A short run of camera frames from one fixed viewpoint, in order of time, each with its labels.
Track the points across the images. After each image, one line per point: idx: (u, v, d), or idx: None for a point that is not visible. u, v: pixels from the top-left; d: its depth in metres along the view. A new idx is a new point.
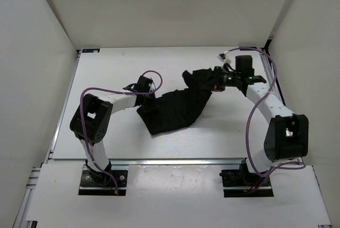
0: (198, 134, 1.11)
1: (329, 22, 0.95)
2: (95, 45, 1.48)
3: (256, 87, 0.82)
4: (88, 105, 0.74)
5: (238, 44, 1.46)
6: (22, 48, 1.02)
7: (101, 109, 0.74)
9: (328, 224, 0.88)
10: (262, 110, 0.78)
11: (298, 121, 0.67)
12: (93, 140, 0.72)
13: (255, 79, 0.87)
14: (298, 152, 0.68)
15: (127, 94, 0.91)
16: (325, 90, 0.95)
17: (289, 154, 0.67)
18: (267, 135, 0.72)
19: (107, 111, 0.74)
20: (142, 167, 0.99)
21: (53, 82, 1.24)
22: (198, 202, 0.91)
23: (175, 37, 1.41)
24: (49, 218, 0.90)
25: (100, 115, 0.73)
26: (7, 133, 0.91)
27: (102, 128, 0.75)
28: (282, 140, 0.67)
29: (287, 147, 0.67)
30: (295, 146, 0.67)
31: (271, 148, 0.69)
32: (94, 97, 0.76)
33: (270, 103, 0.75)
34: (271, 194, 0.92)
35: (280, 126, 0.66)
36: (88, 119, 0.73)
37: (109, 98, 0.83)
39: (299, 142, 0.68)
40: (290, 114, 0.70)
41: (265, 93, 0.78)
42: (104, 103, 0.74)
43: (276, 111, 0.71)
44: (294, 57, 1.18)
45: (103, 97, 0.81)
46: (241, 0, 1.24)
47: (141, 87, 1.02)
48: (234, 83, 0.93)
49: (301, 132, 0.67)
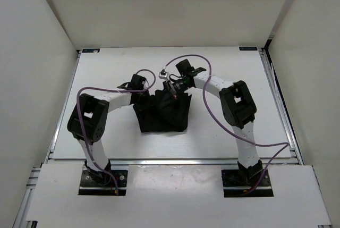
0: (198, 134, 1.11)
1: (329, 22, 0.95)
2: (95, 45, 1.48)
3: (201, 76, 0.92)
4: (84, 105, 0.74)
5: (238, 44, 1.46)
6: (23, 49, 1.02)
7: (98, 108, 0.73)
9: (328, 224, 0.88)
10: (211, 90, 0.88)
11: (240, 87, 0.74)
12: (92, 138, 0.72)
13: (197, 71, 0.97)
14: (251, 110, 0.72)
15: (121, 92, 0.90)
16: (325, 90, 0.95)
17: (244, 115, 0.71)
18: (223, 110, 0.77)
19: (104, 109, 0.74)
20: (142, 167, 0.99)
21: (53, 82, 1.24)
22: (198, 202, 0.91)
23: (175, 37, 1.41)
24: (49, 218, 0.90)
25: (98, 112, 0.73)
26: (7, 133, 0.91)
27: (100, 128, 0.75)
28: (234, 104, 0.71)
29: (240, 110, 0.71)
30: (247, 108, 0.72)
31: (230, 116, 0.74)
32: (90, 96, 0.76)
33: (214, 81, 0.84)
34: (271, 194, 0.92)
35: (228, 95, 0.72)
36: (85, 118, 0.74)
37: (105, 96, 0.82)
39: (248, 102, 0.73)
40: (231, 83, 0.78)
41: (207, 77, 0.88)
42: (100, 102, 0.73)
43: (221, 85, 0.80)
44: (294, 57, 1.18)
45: (98, 96, 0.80)
46: None
47: (134, 85, 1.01)
48: (186, 85, 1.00)
49: (245, 94, 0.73)
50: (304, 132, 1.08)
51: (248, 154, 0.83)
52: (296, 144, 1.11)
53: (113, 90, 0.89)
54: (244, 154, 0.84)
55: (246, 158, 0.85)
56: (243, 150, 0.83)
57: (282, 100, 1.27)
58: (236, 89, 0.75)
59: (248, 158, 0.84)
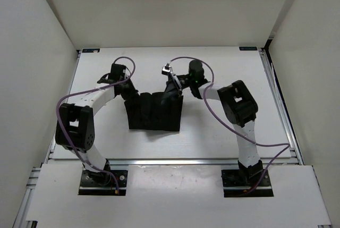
0: (198, 134, 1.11)
1: (329, 22, 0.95)
2: (95, 45, 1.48)
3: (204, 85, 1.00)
4: (67, 115, 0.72)
5: (238, 44, 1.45)
6: (23, 49, 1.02)
7: (82, 115, 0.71)
9: (328, 224, 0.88)
10: (213, 95, 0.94)
11: (238, 86, 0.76)
12: (84, 146, 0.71)
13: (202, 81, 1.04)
14: (252, 107, 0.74)
15: (103, 89, 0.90)
16: (324, 89, 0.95)
17: (245, 113, 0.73)
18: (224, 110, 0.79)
19: (90, 116, 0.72)
20: (142, 167, 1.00)
21: (53, 82, 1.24)
22: (198, 202, 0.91)
23: (175, 37, 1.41)
24: (49, 218, 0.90)
25: (84, 121, 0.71)
26: (7, 133, 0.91)
27: (91, 135, 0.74)
28: (232, 102, 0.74)
29: (239, 107, 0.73)
30: (247, 106, 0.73)
31: (231, 115, 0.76)
32: (71, 105, 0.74)
33: (217, 87, 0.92)
34: (271, 195, 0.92)
35: (226, 93, 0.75)
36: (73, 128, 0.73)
37: (86, 100, 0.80)
39: (248, 100, 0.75)
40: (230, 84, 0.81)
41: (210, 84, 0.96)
42: (83, 110, 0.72)
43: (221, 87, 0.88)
44: (294, 57, 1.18)
45: (79, 102, 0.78)
46: None
47: (116, 75, 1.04)
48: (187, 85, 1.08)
49: (244, 92, 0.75)
50: (304, 132, 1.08)
51: (248, 152, 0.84)
52: (296, 144, 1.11)
53: (95, 90, 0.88)
54: (245, 154, 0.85)
55: (247, 157, 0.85)
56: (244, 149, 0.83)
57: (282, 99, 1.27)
58: (235, 89, 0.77)
59: (248, 157, 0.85)
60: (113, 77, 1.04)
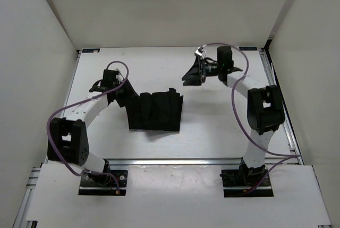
0: (198, 134, 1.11)
1: (329, 22, 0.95)
2: (95, 45, 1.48)
3: (235, 74, 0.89)
4: (59, 130, 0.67)
5: (238, 44, 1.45)
6: (23, 49, 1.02)
7: (74, 130, 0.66)
9: (328, 224, 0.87)
10: (241, 90, 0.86)
11: (272, 90, 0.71)
12: (78, 163, 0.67)
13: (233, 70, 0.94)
14: (277, 117, 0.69)
15: (96, 99, 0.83)
16: (324, 89, 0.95)
17: (269, 122, 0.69)
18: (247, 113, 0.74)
19: (82, 130, 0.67)
20: (142, 167, 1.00)
21: (53, 82, 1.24)
22: (198, 202, 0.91)
23: (175, 37, 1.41)
24: (49, 218, 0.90)
25: (76, 136, 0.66)
26: (7, 133, 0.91)
27: (85, 149, 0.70)
28: (261, 107, 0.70)
29: (266, 115, 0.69)
30: (274, 115, 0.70)
31: (253, 119, 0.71)
32: (61, 119, 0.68)
33: (247, 83, 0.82)
34: (271, 194, 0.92)
35: (257, 96, 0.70)
36: (66, 143, 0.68)
37: (78, 112, 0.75)
39: (277, 109, 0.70)
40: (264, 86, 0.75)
41: (241, 76, 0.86)
42: (75, 124, 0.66)
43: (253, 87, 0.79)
44: (294, 57, 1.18)
45: (71, 116, 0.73)
46: None
47: (108, 83, 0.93)
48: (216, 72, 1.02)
49: (275, 100, 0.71)
50: (304, 132, 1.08)
51: (255, 156, 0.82)
52: (296, 144, 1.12)
53: (86, 100, 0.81)
54: (251, 157, 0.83)
55: (253, 160, 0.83)
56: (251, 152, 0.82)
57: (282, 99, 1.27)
58: (268, 92, 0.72)
59: (254, 160, 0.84)
60: (105, 84, 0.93)
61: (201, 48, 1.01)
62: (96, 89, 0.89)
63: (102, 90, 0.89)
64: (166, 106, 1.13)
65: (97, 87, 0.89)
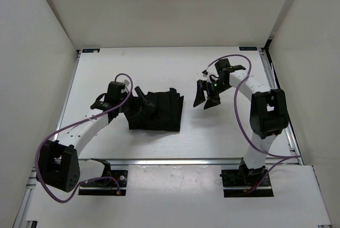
0: (198, 135, 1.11)
1: (329, 21, 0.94)
2: (95, 45, 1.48)
3: (237, 74, 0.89)
4: (50, 155, 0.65)
5: (238, 44, 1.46)
6: (23, 49, 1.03)
7: (64, 158, 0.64)
9: (328, 224, 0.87)
10: (244, 91, 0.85)
11: (277, 95, 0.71)
12: (65, 189, 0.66)
13: (235, 68, 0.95)
14: (280, 123, 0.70)
15: (95, 118, 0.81)
16: (324, 89, 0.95)
17: (272, 126, 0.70)
18: (251, 115, 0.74)
19: (72, 158, 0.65)
20: (142, 167, 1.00)
21: (53, 82, 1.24)
22: (198, 202, 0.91)
23: (175, 37, 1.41)
24: (49, 219, 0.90)
25: (65, 165, 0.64)
26: (7, 133, 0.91)
27: (74, 175, 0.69)
28: (264, 111, 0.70)
29: (270, 119, 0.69)
30: (277, 119, 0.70)
31: (256, 123, 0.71)
32: (54, 142, 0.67)
33: (250, 83, 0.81)
34: (271, 194, 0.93)
35: (261, 100, 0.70)
36: (56, 167, 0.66)
37: (73, 135, 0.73)
39: (281, 115, 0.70)
40: (269, 90, 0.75)
41: (245, 77, 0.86)
42: (66, 151, 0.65)
43: (256, 89, 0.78)
44: (294, 57, 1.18)
45: (64, 140, 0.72)
46: None
47: (112, 99, 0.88)
48: (220, 86, 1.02)
49: (280, 104, 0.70)
50: (304, 132, 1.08)
51: (255, 157, 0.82)
52: (296, 144, 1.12)
53: (84, 119, 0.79)
54: (251, 158, 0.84)
55: (253, 161, 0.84)
56: (252, 153, 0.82)
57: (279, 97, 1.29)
58: (272, 96, 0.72)
59: (255, 161, 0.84)
60: (110, 100, 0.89)
61: (205, 71, 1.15)
62: (98, 106, 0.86)
63: (104, 107, 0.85)
64: (167, 107, 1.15)
65: (99, 104, 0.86)
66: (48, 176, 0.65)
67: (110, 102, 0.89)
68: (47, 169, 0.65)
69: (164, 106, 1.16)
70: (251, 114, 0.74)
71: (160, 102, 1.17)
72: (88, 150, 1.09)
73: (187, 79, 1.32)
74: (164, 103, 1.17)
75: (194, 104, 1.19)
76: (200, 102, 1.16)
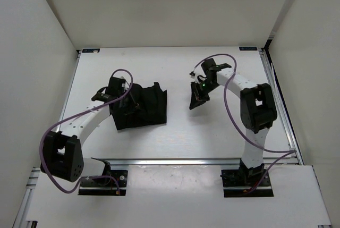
0: (198, 134, 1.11)
1: (329, 22, 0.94)
2: (95, 45, 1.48)
3: (224, 72, 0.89)
4: (53, 146, 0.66)
5: (238, 44, 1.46)
6: (23, 50, 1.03)
7: (67, 148, 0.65)
9: (328, 224, 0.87)
10: (232, 89, 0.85)
11: (263, 89, 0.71)
12: (69, 179, 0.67)
13: (221, 66, 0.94)
14: (270, 115, 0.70)
15: (96, 109, 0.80)
16: (325, 88, 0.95)
17: (263, 120, 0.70)
18: (241, 110, 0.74)
19: (76, 148, 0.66)
20: (142, 167, 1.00)
21: (53, 82, 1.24)
22: (198, 202, 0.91)
23: (174, 37, 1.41)
24: (49, 218, 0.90)
25: (69, 154, 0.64)
26: (7, 133, 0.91)
27: (78, 165, 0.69)
28: (254, 106, 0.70)
29: (260, 114, 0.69)
30: (266, 112, 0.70)
31: (247, 118, 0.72)
32: (57, 134, 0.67)
33: (238, 81, 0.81)
34: (271, 194, 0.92)
35: (249, 95, 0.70)
36: (60, 157, 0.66)
37: (75, 126, 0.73)
39: (269, 108, 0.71)
40: (255, 85, 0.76)
41: (231, 75, 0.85)
42: (69, 141, 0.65)
43: (244, 85, 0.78)
44: (294, 57, 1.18)
45: (67, 130, 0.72)
46: None
47: (113, 91, 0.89)
48: (209, 85, 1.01)
49: (268, 98, 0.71)
50: (304, 132, 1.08)
51: (253, 157, 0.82)
52: (296, 144, 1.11)
53: (86, 111, 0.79)
54: (249, 157, 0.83)
55: (248, 158, 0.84)
56: (251, 152, 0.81)
57: (281, 95, 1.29)
58: (259, 91, 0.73)
59: (252, 160, 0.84)
60: (110, 92, 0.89)
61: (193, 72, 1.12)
62: (99, 97, 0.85)
63: (105, 98, 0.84)
64: (152, 98, 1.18)
65: (100, 95, 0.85)
66: (53, 167, 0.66)
67: (110, 94, 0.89)
68: (51, 160, 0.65)
69: (150, 98, 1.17)
70: (241, 109, 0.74)
71: (148, 93, 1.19)
72: (87, 151, 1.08)
73: (187, 79, 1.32)
74: (152, 96, 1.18)
75: (190, 107, 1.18)
76: (194, 104, 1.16)
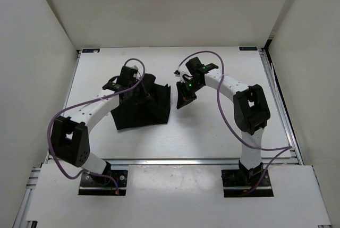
0: (198, 134, 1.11)
1: (329, 22, 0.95)
2: (95, 45, 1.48)
3: (213, 74, 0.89)
4: (61, 130, 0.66)
5: (238, 44, 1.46)
6: (23, 50, 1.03)
7: (75, 134, 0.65)
9: (328, 224, 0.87)
10: (224, 91, 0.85)
11: (255, 91, 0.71)
12: (75, 164, 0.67)
13: (208, 67, 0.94)
14: (263, 115, 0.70)
15: (107, 99, 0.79)
16: (325, 88, 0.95)
17: (257, 121, 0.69)
18: (236, 114, 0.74)
19: (83, 134, 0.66)
20: (142, 167, 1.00)
21: (53, 82, 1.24)
22: (198, 202, 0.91)
23: (174, 37, 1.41)
24: (49, 218, 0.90)
25: (77, 139, 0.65)
26: (7, 133, 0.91)
27: (84, 151, 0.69)
28: (247, 109, 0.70)
29: (253, 115, 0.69)
30: (260, 113, 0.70)
31: (242, 121, 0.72)
32: (66, 118, 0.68)
33: (228, 83, 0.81)
34: (271, 194, 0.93)
35: (241, 99, 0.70)
36: (68, 142, 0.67)
37: (84, 114, 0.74)
39: (262, 108, 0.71)
40: (246, 87, 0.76)
41: (220, 77, 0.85)
42: (77, 127, 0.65)
43: (235, 89, 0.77)
44: (294, 58, 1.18)
45: (76, 117, 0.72)
46: None
47: (124, 81, 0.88)
48: (196, 85, 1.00)
49: (260, 99, 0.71)
50: (305, 132, 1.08)
51: (252, 157, 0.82)
52: (296, 144, 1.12)
53: (96, 99, 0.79)
54: (249, 158, 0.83)
55: (247, 159, 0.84)
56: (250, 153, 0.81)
57: (280, 95, 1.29)
58: (251, 92, 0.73)
59: (252, 161, 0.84)
60: (121, 82, 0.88)
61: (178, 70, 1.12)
62: (110, 86, 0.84)
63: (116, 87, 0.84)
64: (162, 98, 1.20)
65: (111, 85, 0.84)
66: (60, 151, 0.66)
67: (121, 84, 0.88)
68: (59, 143, 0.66)
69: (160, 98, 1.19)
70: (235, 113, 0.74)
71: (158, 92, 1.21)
72: None
73: None
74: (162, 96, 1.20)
75: (177, 106, 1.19)
76: (182, 103, 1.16)
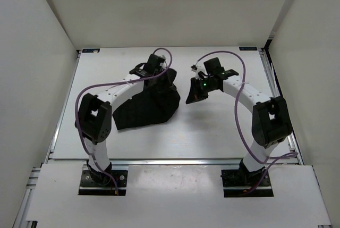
0: (198, 134, 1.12)
1: (329, 21, 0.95)
2: (94, 45, 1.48)
3: (232, 81, 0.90)
4: (88, 105, 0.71)
5: (238, 44, 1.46)
6: (23, 50, 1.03)
7: (100, 110, 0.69)
9: (328, 224, 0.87)
10: (242, 100, 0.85)
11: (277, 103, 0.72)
12: (96, 140, 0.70)
13: (228, 73, 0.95)
14: (284, 129, 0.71)
15: (132, 83, 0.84)
16: (325, 88, 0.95)
17: (276, 136, 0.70)
18: (253, 127, 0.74)
19: (107, 113, 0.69)
20: (142, 167, 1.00)
21: (53, 82, 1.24)
22: (198, 202, 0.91)
23: (174, 37, 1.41)
24: (49, 218, 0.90)
25: (101, 117, 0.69)
26: (7, 133, 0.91)
27: (106, 128, 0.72)
28: (268, 121, 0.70)
29: (274, 129, 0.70)
30: (279, 127, 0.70)
31: (258, 134, 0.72)
32: (93, 97, 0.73)
33: (248, 92, 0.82)
34: (271, 194, 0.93)
35: (264, 111, 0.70)
36: (92, 118, 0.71)
37: (110, 94, 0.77)
39: (283, 121, 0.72)
40: (268, 98, 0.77)
41: (240, 85, 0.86)
42: (103, 106, 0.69)
43: (256, 98, 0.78)
44: (294, 58, 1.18)
45: (102, 95, 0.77)
46: None
47: (151, 68, 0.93)
48: (210, 85, 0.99)
49: (281, 112, 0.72)
50: (305, 132, 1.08)
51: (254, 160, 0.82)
52: (296, 144, 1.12)
53: (122, 82, 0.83)
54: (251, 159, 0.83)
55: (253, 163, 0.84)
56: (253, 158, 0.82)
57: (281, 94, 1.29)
58: (272, 104, 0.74)
59: (254, 163, 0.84)
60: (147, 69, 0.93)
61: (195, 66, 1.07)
62: (136, 72, 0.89)
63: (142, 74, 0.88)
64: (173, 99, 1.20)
65: (138, 70, 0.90)
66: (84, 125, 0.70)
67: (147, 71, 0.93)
68: (84, 118, 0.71)
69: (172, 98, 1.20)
70: (253, 124, 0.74)
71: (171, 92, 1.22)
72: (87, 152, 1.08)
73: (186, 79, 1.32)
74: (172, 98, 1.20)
75: (187, 101, 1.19)
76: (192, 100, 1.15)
